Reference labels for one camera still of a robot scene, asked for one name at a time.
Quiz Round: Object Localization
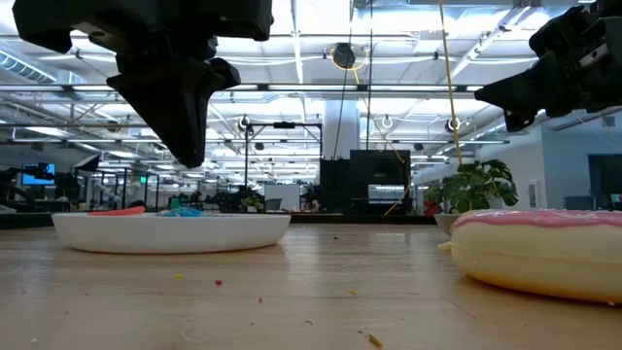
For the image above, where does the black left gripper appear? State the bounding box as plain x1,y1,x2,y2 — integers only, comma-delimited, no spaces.
12,0,274,169

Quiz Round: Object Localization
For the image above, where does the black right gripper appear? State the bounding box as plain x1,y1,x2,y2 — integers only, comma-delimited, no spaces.
473,0,622,134

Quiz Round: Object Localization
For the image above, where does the blue sprinkled icing donut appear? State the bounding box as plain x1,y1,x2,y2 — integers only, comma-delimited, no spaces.
158,207,206,219

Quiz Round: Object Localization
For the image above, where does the coral pink icing donut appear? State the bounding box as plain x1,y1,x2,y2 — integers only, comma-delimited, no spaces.
86,205,147,218

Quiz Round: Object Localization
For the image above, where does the large light pink icing donut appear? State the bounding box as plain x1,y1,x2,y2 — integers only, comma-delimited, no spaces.
449,208,622,305

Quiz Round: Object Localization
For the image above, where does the green potted plant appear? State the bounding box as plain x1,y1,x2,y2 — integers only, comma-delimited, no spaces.
422,158,520,216

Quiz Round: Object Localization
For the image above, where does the small green plant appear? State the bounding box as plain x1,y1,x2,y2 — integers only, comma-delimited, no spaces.
239,193,266,214

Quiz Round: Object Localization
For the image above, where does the white board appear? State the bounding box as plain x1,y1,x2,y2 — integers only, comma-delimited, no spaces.
263,183,301,213

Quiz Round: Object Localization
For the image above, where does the beige shallow bowl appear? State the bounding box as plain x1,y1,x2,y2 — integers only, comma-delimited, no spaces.
433,213,463,237

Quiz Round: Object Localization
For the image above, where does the white building column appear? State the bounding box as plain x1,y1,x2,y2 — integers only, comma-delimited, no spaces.
322,99,362,160

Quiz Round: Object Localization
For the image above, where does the white shallow bowl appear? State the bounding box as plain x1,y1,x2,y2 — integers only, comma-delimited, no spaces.
51,212,292,255

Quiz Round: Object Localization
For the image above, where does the black cabinet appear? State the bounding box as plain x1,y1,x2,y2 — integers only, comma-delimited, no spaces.
319,149,412,216

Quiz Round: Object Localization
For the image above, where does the blue computer monitor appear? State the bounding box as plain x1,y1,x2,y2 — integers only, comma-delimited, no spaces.
20,162,56,188

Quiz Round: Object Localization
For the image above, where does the yellow hanging rope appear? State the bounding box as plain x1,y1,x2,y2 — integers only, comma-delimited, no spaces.
436,0,465,166

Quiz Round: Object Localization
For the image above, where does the black metal frame stand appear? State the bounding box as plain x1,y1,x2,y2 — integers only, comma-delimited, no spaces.
244,122,324,189

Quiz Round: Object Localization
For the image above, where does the black ceiling cable reel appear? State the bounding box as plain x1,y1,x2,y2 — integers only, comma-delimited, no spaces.
330,42,358,71

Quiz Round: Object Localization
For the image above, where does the black hanging cable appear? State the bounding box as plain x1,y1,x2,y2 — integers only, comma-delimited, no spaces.
365,0,375,152

